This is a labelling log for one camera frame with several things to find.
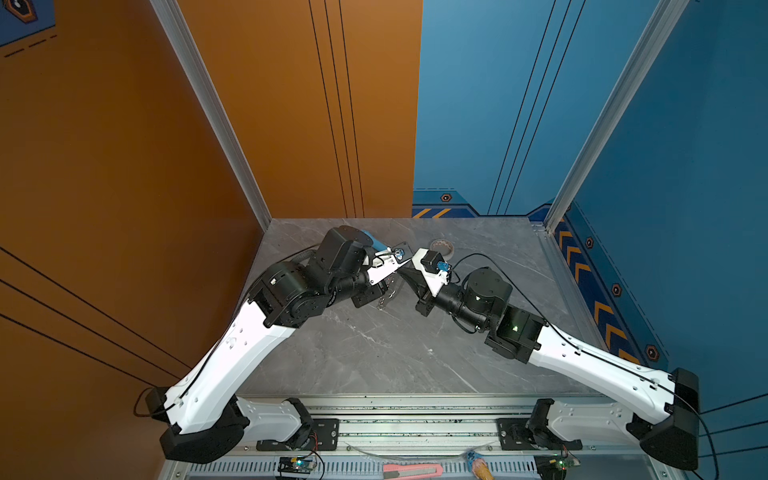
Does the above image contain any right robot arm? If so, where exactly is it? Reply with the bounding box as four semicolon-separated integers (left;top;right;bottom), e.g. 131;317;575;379
399;267;709;472

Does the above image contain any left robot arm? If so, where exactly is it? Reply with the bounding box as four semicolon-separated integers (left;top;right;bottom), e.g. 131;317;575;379
145;225;407;464

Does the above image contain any masking tape roll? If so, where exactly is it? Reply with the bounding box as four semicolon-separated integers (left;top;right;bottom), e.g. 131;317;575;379
429;239;455;259

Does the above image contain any blue toy microphone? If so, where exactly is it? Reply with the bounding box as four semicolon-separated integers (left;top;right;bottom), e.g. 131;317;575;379
363;230;389;252

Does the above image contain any toy ice cream cone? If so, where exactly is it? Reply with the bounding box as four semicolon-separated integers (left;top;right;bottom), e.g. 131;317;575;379
465;450;494;480

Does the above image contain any pink utility knife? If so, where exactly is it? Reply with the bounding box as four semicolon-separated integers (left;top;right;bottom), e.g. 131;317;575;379
382;463;444;480

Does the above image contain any left circuit board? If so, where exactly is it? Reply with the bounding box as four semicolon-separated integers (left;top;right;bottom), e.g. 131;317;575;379
276;456;318;479

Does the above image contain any circuit board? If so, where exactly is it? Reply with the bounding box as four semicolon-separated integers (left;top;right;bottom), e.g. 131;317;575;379
534;456;581;480
276;456;318;479

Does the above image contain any right circuit board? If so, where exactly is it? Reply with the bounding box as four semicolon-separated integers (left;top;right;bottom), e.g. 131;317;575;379
534;456;581;480

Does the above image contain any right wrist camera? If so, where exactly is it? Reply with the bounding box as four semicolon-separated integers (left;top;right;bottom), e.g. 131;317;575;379
412;248;451;297

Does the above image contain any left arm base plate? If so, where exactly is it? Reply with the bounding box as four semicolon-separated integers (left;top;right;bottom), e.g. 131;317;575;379
256;418;340;452

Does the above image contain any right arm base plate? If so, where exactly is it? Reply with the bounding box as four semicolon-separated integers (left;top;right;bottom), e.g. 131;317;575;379
496;418;583;452

